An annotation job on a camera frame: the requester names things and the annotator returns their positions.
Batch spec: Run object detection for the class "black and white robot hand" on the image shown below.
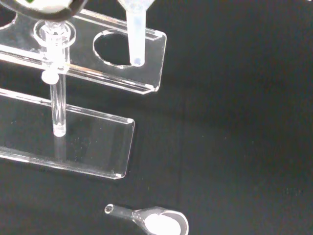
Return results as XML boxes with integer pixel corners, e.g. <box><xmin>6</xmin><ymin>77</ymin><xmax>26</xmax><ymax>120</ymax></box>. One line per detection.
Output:
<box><xmin>0</xmin><ymin>0</ymin><xmax>87</xmax><ymax>21</ymax></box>

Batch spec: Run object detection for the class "clear funnel stand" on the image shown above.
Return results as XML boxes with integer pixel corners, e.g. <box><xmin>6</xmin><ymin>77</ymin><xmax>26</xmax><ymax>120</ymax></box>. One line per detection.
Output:
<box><xmin>0</xmin><ymin>7</ymin><xmax>168</xmax><ymax>181</ymax></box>

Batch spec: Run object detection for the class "glass weighing funnel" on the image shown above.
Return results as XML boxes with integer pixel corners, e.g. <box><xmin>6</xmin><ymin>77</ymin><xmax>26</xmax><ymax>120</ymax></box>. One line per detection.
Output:
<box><xmin>104</xmin><ymin>203</ymin><xmax>190</xmax><ymax>235</ymax></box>

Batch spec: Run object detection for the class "black cloth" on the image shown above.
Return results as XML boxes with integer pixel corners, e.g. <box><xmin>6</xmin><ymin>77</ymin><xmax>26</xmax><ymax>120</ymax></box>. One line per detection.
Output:
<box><xmin>0</xmin><ymin>0</ymin><xmax>313</xmax><ymax>235</ymax></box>

